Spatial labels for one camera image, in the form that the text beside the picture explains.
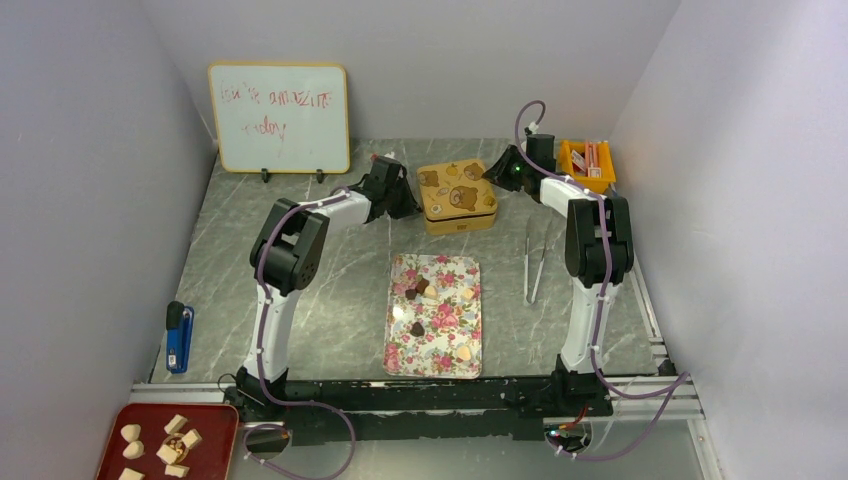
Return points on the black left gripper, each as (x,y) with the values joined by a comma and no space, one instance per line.
(411,206)

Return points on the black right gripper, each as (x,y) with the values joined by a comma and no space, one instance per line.
(501,171)

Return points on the silver tin lid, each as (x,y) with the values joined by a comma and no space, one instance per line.
(456,190)

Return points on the gold chocolate tin box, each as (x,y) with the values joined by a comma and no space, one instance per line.
(453,223)

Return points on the floral rectangular tray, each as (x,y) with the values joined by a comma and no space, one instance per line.
(449,321)

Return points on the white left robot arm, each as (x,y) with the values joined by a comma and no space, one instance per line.
(286,257)

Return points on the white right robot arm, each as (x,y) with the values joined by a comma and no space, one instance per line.
(598,251)

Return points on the dark rectangular chocolate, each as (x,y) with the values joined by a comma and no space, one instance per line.
(421,286)

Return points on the dark chocolate lower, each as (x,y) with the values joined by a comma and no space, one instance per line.
(417,330)

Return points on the orange parts bin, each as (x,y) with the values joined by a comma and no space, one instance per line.
(589,162)

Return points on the whiteboard with red writing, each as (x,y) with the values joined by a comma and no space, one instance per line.
(281,118)

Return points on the blue black stapler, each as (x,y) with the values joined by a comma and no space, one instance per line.
(178,334)

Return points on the red tray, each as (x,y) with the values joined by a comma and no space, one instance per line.
(170,441)

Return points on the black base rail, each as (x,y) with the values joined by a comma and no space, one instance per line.
(519,407)

